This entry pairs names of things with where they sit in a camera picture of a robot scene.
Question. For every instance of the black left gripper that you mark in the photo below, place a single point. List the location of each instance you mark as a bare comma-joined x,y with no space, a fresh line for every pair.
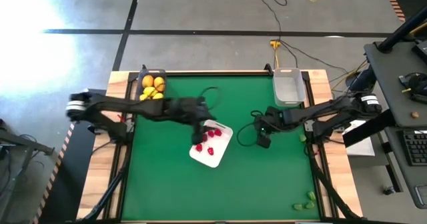
198,114

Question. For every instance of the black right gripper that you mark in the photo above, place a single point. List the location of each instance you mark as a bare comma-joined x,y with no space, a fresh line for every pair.
267,120

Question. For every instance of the red bell pepper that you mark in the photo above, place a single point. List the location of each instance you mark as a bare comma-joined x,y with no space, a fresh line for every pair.
210,151
211,133
205,137
199,147
217,132

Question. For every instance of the white plastic basket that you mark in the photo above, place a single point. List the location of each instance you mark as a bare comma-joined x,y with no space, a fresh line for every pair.
220,144

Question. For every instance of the green bell pepper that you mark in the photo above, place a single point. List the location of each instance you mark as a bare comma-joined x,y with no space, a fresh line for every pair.
298,206
309,204
302,137
311,195

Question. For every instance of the yellow lemon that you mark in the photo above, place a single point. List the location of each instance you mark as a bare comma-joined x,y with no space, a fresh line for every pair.
157,95
149,91
143,97

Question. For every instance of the orange round fruit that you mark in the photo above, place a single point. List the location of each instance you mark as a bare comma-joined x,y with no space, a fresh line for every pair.
147,81
159,84

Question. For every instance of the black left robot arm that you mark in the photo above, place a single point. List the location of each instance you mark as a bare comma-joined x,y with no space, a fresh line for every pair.
133,105

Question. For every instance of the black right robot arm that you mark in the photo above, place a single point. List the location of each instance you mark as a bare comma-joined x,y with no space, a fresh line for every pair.
317,112

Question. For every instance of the light grey plastic basket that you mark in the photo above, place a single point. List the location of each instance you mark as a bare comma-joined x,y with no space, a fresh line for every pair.
288,90

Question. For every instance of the dark grey translucent basket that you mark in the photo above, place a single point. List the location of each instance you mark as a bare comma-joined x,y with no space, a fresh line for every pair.
156,72

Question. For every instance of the yellow power plug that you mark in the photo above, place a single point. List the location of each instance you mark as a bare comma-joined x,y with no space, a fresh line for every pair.
275,44

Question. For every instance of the green table mat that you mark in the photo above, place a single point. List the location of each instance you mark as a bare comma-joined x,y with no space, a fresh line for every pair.
233,190

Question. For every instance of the white paper sheet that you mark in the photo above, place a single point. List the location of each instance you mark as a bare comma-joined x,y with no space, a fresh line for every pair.
362,149

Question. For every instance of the black round stand base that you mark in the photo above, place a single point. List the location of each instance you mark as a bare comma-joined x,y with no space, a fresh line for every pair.
362,82

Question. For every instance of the dark grey desk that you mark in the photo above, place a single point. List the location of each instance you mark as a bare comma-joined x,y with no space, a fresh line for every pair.
383,77

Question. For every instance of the small black floor object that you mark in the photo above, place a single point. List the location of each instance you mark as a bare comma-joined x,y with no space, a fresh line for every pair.
388,190

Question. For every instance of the grey keyboard desk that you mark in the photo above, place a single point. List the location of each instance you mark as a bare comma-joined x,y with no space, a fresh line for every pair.
400,177

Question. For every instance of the small brown object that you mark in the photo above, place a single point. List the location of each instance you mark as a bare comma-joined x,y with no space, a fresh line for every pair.
414,114

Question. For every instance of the black keyboard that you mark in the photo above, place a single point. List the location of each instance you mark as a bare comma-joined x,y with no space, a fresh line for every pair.
417,147

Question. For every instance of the black headphones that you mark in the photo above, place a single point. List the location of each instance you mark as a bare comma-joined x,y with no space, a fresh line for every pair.
418,84

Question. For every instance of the black pole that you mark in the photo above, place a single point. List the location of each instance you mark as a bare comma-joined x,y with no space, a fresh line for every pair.
400,34

